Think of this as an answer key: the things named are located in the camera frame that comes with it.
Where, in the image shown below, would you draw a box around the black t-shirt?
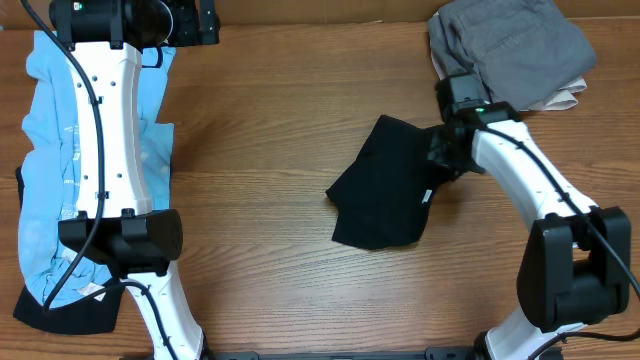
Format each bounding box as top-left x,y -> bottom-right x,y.
326,115 -> 454,250

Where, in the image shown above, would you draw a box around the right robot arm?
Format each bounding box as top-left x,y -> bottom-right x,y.
425,100 -> 639,360

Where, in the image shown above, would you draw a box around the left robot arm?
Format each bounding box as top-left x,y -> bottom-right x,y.
49,0 -> 220,359

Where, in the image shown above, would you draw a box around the folded grey trousers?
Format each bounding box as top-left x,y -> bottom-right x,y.
427,0 -> 598,112

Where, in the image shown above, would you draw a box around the folded white garment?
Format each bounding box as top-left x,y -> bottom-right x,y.
430,12 -> 588,112

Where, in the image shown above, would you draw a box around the light blue t-shirt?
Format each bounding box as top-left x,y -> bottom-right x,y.
18,31 -> 176,304

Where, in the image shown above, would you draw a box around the black garment under pile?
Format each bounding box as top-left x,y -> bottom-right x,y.
14,168 -> 122,335

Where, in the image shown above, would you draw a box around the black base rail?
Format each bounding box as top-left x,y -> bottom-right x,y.
210,346 -> 483,360

